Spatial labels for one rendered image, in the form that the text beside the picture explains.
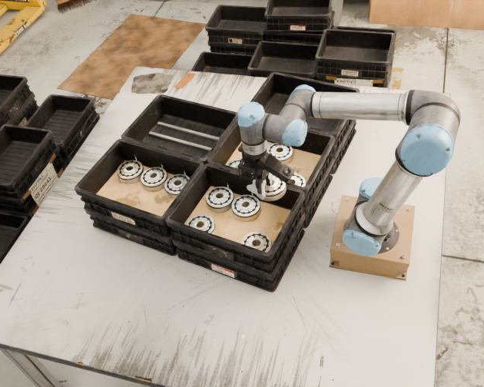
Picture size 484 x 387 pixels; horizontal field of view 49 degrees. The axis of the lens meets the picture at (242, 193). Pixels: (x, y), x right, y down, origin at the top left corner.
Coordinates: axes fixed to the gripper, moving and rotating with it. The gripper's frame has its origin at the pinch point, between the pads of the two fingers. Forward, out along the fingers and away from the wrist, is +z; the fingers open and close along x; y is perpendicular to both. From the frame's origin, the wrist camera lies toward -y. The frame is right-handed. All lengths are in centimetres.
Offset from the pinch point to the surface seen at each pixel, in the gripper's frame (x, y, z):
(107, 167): 1, 69, 12
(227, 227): 7.2, 13.5, 17.1
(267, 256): 18.8, -8.2, 6.7
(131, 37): -192, 219, 107
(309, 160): -34.4, -0.9, 18.5
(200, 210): 3.6, 26.6, 17.3
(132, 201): 9, 53, 17
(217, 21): -175, 122, 65
